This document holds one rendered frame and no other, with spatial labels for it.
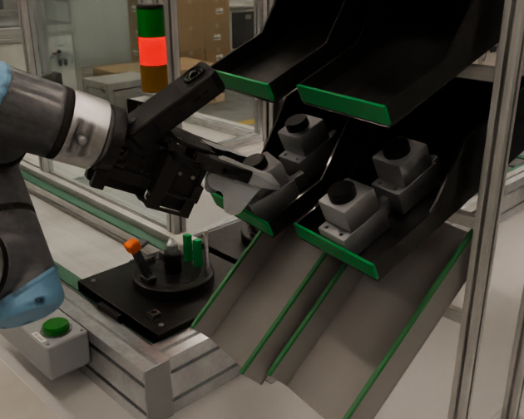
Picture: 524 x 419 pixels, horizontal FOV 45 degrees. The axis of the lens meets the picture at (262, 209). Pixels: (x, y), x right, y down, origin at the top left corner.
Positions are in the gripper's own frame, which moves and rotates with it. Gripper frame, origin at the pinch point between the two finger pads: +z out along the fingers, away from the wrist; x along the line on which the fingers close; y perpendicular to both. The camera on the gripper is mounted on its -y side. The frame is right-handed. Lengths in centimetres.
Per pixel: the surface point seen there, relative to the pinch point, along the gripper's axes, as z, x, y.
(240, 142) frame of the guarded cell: 70, -134, 20
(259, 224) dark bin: 0.4, 3.5, 5.6
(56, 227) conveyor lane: 1, -73, 43
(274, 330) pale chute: 7.2, 6.7, 17.3
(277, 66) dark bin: -2.4, -3.3, -11.9
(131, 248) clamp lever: -1.3, -23.8, 23.6
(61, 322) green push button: -8.4, -21.0, 37.0
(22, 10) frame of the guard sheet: -16, -105, 3
